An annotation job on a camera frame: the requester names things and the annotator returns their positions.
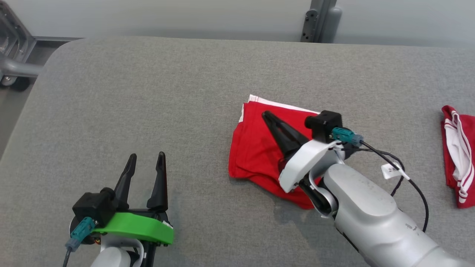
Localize black right cable teal connector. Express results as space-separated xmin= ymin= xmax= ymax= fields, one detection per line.
xmin=331 ymin=127 xmax=430 ymax=234

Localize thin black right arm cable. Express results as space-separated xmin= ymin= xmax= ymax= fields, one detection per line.
xmin=349 ymin=146 xmax=405 ymax=198

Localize black caster wheel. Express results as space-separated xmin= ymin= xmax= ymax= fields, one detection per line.
xmin=0 ymin=75 xmax=31 ymax=92

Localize red Bulls jersey white sleeves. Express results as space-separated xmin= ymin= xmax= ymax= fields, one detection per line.
xmin=440 ymin=105 xmax=475 ymax=209

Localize black left cable teal connector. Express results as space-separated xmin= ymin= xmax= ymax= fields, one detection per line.
xmin=63 ymin=217 xmax=97 ymax=267

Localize grey metal frame post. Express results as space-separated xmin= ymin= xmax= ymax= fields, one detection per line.
xmin=300 ymin=0 xmax=337 ymax=43

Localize black cable teal connector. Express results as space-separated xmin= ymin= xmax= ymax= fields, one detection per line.
xmin=63 ymin=217 xmax=97 ymax=267
xmin=331 ymin=127 xmax=430 ymax=234

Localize red shorts white side stripe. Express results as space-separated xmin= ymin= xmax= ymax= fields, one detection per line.
xmin=228 ymin=94 xmax=334 ymax=210

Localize white cable label tag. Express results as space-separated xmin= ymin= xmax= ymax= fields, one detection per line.
xmin=381 ymin=161 xmax=406 ymax=181

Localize grey metal trolley frame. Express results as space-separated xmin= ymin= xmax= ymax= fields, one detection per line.
xmin=0 ymin=0 xmax=44 ymax=79

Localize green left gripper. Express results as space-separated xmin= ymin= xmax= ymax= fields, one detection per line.
xmin=91 ymin=151 xmax=175 ymax=247

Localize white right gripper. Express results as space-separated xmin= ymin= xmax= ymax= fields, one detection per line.
xmin=261 ymin=111 xmax=345 ymax=194

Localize grey cylindrical post bumper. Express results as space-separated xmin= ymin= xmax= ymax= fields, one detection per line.
xmin=321 ymin=6 xmax=343 ymax=44

